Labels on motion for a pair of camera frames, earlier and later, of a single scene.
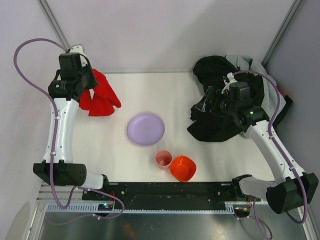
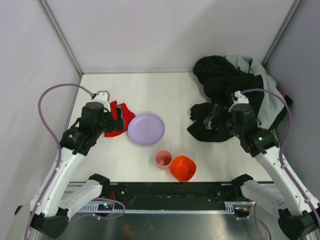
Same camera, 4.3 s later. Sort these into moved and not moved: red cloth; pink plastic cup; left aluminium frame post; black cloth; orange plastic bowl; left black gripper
Moved: left black gripper; red cloth
Not moved: black cloth; pink plastic cup; orange plastic bowl; left aluminium frame post
